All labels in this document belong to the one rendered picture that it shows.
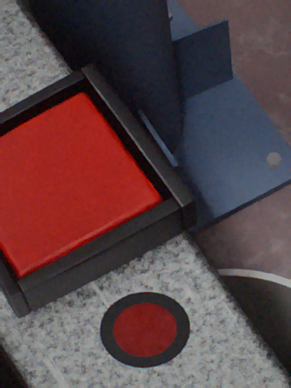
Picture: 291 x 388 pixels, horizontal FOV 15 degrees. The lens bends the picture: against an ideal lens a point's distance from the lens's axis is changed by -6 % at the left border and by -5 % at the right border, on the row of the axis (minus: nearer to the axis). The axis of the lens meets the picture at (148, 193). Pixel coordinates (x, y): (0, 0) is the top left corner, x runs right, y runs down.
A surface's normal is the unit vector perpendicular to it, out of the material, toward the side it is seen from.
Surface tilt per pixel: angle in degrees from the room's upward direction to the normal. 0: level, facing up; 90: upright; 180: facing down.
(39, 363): 0
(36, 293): 90
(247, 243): 0
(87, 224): 0
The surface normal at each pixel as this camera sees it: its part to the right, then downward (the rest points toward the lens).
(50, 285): 0.50, 0.71
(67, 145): -0.08, -0.53
